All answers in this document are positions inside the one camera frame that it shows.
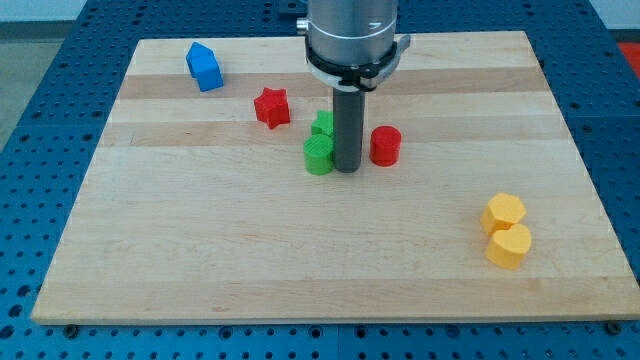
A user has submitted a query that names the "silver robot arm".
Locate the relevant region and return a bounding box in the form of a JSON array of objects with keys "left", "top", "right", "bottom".
[{"left": 296, "top": 0, "right": 398, "bottom": 66}]

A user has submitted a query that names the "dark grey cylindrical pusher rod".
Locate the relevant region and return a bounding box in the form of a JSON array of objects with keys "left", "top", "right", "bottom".
[{"left": 333, "top": 89, "right": 366, "bottom": 173}]

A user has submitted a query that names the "yellow hexagon block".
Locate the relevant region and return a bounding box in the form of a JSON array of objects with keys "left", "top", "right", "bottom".
[{"left": 480, "top": 193, "right": 527, "bottom": 236}]

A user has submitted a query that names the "wooden board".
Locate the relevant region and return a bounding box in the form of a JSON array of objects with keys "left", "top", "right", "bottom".
[{"left": 31, "top": 31, "right": 639, "bottom": 325}]

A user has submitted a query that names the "green star block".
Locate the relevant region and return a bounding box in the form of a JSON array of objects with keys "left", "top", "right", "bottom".
[{"left": 311, "top": 110, "right": 334, "bottom": 138}]

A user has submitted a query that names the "black clamp ring with lever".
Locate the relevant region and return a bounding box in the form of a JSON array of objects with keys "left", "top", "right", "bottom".
[{"left": 304, "top": 34, "right": 412, "bottom": 93}]

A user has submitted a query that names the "red cylinder block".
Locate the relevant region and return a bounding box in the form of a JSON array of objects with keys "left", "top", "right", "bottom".
[{"left": 369, "top": 126, "right": 402, "bottom": 167}]

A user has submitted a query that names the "yellow heart block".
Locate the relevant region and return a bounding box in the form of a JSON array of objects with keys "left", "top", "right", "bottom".
[{"left": 485, "top": 224, "right": 532, "bottom": 270}]

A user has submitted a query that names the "green cylinder block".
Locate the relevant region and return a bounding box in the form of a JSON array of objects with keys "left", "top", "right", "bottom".
[{"left": 303, "top": 134, "right": 334, "bottom": 175}]

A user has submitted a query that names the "red star block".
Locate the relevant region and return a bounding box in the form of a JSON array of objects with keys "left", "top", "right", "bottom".
[{"left": 254, "top": 87, "right": 291, "bottom": 129}]

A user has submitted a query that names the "blue cube block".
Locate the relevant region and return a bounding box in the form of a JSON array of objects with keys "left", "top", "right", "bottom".
[{"left": 191, "top": 55, "right": 224, "bottom": 92}]

